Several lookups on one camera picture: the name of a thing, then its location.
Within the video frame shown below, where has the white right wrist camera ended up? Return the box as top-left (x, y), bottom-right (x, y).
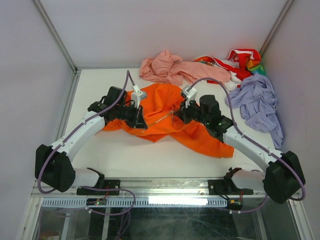
top-left (181, 85), bottom-right (197, 107)

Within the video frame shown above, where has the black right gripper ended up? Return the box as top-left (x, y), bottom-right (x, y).
top-left (173, 96), bottom-right (209, 125)

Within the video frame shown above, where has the pink garment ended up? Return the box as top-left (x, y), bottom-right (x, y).
top-left (139, 49), bottom-right (231, 86)

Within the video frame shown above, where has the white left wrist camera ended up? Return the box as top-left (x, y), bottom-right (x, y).
top-left (131, 85), bottom-right (147, 108)

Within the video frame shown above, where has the lavender shirt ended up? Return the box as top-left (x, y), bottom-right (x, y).
top-left (225, 73), bottom-right (284, 150)

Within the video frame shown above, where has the left aluminium frame post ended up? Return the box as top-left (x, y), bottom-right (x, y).
top-left (31, 0), bottom-right (78, 73)

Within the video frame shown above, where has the rainbow coloured cloth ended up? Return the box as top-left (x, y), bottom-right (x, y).
top-left (246, 54), bottom-right (267, 76)

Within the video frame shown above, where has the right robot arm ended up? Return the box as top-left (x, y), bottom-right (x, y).
top-left (174, 93), bottom-right (306, 204)

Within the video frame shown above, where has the red white garment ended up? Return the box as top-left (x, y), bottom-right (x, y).
top-left (194, 48), bottom-right (261, 91)

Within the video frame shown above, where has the aluminium frame post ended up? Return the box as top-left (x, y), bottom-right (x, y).
top-left (259, 0), bottom-right (296, 57)
top-left (31, 0), bottom-right (78, 73)

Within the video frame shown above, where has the orange zip jacket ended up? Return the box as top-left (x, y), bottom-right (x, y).
top-left (102, 83), bottom-right (234, 158)

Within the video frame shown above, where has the slotted cable duct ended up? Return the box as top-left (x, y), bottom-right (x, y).
top-left (42, 196), bottom-right (228, 208)

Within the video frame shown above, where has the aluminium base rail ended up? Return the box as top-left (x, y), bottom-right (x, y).
top-left (31, 178), bottom-right (266, 198)

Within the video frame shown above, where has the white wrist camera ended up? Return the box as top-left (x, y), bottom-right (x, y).
top-left (131, 85), bottom-right (147, 108)
top-left (181, 85), bottom-right (197, 107)

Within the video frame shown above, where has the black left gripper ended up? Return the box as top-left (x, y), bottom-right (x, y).
top-left (115, 102), bottom-right (147, 129)

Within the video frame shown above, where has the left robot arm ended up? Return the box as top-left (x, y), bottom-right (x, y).
top-left (35, 85), bottom-right (148, 195)

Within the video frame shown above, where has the right aluminium frame post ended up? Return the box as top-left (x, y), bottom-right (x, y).
top-left (259, 0), bottom-right (296, 57)

